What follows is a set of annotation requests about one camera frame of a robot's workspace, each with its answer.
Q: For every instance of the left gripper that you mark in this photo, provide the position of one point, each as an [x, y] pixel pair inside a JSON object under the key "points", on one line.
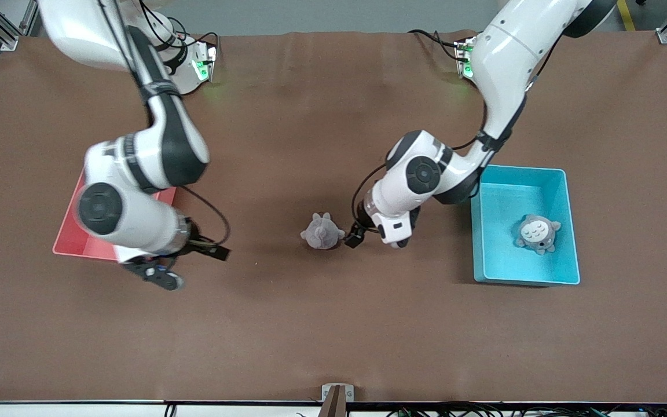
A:
{"points": [[358, 233]]}

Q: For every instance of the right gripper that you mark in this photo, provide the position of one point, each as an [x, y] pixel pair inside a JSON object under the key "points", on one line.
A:
{"points": [[198, 244]]}

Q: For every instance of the grey Totoro plush toy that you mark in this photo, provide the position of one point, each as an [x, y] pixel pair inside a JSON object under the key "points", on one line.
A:
{"points": [[536, 231], [322, 233]]}

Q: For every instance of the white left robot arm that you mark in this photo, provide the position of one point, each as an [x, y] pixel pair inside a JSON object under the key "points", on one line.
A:
{"points": [[507, 52]]}

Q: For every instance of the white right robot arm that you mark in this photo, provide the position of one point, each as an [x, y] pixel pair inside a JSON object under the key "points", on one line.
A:
{"points": [[131, 223]]}

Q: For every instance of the right arm base connector plate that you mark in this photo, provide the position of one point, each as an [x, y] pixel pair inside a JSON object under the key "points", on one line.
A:
{"points": [[206, 61]]}

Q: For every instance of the left arm base connector plate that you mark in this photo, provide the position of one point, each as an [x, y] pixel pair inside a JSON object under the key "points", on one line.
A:
{"points": [[465, 58]]}

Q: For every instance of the pink plastic box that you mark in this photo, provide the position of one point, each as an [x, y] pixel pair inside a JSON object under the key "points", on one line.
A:
{"points": [[79, 240]]}

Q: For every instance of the blue plastic box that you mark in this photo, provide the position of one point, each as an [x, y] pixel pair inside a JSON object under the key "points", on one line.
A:
{"points": [[501, 260]]}

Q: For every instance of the brown table mat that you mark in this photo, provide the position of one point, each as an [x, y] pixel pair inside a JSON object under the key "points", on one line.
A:
{"points": [[333, 318]]}

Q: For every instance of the metal camera bracket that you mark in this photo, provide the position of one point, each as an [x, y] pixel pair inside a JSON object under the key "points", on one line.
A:
{"points": [[336, 399]]}

